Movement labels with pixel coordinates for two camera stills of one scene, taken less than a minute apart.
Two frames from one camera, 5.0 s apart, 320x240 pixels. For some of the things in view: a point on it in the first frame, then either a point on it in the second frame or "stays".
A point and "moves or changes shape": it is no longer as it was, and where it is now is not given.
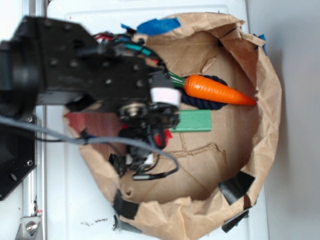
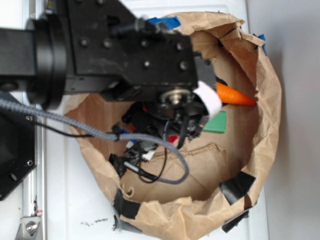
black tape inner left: [119, 163] stays
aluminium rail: [35, 182] stays
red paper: [167, 135] moves or changes shape
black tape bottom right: [233, 222] stays
